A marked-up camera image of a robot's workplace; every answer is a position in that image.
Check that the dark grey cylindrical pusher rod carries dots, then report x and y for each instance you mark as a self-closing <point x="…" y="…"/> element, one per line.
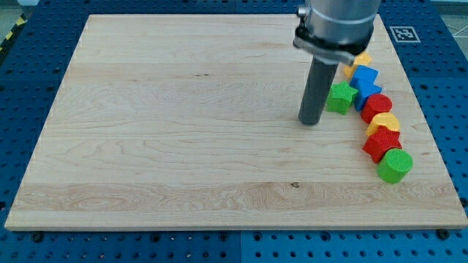
<point x="316" y="91"/>

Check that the green star block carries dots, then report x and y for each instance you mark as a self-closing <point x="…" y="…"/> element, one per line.
<point x="340" y="97"/>

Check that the yellow block behind arm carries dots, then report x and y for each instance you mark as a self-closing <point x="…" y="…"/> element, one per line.
<point x="363" y="59"/>

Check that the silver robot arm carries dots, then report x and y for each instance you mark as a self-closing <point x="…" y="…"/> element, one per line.
<point x="333" y="32"/>

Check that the red star block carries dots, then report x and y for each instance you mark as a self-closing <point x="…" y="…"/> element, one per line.
<point x="380" y="142"/>

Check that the blue cube block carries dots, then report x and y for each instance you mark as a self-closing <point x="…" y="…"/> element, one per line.
<point x="364" y="73"/>

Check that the blue arrow-shaped block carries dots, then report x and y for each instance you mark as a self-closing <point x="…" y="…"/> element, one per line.
<point x="365" y="90"/>

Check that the red cylinder block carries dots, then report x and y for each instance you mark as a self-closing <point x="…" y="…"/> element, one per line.
<point x="375" y="104"/>

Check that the yellow half-round block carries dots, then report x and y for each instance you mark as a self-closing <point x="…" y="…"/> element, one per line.
<point x="387" y="120"/>

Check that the white fiducial marker tag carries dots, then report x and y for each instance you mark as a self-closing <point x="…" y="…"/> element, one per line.
<point x="404" y="34"/>

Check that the green cylinder block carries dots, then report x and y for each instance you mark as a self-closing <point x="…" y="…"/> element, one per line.
<point x="394" y="165"/>

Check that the light wooden board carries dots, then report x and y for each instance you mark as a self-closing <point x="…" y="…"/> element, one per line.
<point x="190" y="122"/>

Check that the black yellow hazard tape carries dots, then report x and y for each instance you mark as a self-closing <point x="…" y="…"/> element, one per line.
<point x="13" y="34"/>

